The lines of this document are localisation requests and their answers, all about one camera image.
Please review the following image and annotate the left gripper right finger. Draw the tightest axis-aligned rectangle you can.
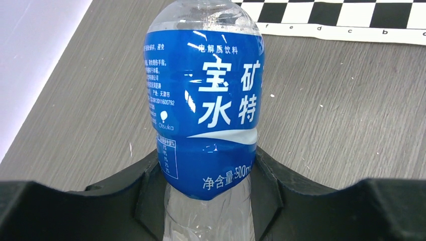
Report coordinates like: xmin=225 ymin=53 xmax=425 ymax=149
xmin=251 ymin=148 xmax=425 ymax=240

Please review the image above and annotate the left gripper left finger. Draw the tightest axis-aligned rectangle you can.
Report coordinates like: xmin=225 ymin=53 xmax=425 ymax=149
xmin=1 ymin=151 xmax=166 ymax=240

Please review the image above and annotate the blue label water bottle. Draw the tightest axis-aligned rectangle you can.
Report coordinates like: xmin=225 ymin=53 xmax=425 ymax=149
xmin=144 ymin=1 xmax=265 ymax=240

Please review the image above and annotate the checkerboard mat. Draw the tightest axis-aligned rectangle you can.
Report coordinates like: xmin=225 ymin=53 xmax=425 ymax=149
xmin=235 ymin=0 xmax=425 ymax=46

